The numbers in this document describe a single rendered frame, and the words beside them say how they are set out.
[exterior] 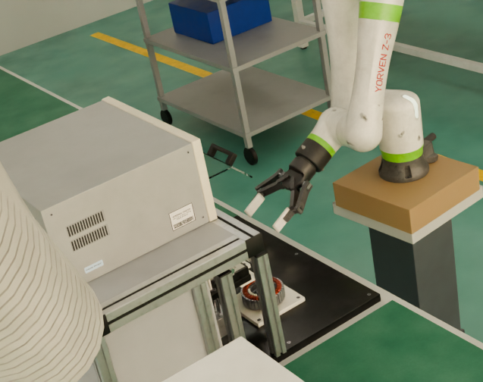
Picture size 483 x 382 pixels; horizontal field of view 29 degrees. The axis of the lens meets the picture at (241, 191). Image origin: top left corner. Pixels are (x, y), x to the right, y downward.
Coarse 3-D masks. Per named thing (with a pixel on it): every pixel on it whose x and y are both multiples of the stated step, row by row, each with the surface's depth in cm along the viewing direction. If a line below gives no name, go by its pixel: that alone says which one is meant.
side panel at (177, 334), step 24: (168, 312) 202; (192, 312) 206; (120, 336) 196; (144, 336) 200; (168, 336) 204; (192, 336) 208; (216, 336) 210; (96, 360) 193; (120, 360) 198; (144, 360) 202; (168, 360) 206; (192, 360) 210
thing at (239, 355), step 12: (228, 348) 159; (240, 348) 158; (252, 348) 158; (204, 360) 157; (216, 360) 157; (228, 360) 156; (240, 360) 156; (252, 360) 155; (264, 360) 154; (180, 372) 156; (192, 372) 155; (204, 372) 154; (216, 372) 154; (228, 372) 153; (240, 372) 153; (252, 372) 152; (264, 372) 152; (276, 372) 151; (288, 372) 151
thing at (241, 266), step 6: (240, 264) 236; (240, 270) 233; (246, 270) 234; (234, 276) 233; (240, 276) 234; (246, 276) 235; (252, 276) 237; (234, 282) 233; (240, 282) 234; (246, 282) 235; (216, 288) 232; (216, 294) 231; (216, 300) 233; (216, 306) 234
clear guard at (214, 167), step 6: (204, 156) 260; (210, 156) 260; (210, 162) 256; (216, 162) 256; (222, 162) 255; (210, 168) 253; (216, 168) 252; (222, 168) 252; (228, 168) 251; (234, 168) 253; (210, 174) 250; (216, 174) 250; (246, 174) 256
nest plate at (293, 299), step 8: (288, 288) 247; (240, 296) 248; (288, 296) 244; (296, 296) 243; (240, 304) 245; (280, 304) 242; (288, 304) 241; (296, 304) 242; (240, 312) 242; (248, 312) 241; (256, 312) 240; (280, 312) 239; (248, 320) 240; (256, 320) 238
